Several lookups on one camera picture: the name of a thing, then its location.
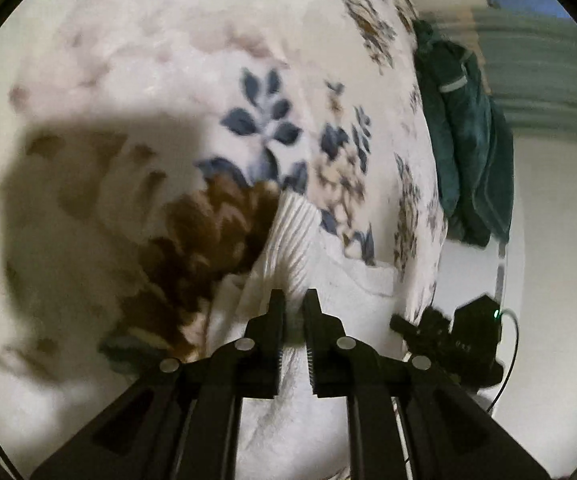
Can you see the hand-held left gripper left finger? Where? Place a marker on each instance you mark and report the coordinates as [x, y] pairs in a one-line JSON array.
[[281, 345]]

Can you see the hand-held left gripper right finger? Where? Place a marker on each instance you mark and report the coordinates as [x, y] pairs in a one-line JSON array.
[[310, 345]]

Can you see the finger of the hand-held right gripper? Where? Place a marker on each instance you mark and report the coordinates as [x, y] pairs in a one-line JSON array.
[[418, 330]]

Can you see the white knit sweater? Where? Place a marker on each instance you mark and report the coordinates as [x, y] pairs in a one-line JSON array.
[[291, 230]]

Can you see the white headboard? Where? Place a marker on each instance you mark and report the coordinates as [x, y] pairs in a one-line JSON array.
[[468, 280]]

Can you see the dark green blanket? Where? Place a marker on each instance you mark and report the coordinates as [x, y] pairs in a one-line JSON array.
[[468, 150]]

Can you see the grey-green striped curtain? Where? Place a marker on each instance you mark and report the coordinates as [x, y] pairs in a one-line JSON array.
[[543, 75]]

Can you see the floral bed sheet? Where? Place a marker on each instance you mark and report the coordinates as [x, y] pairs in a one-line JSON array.
[[168, 60]]

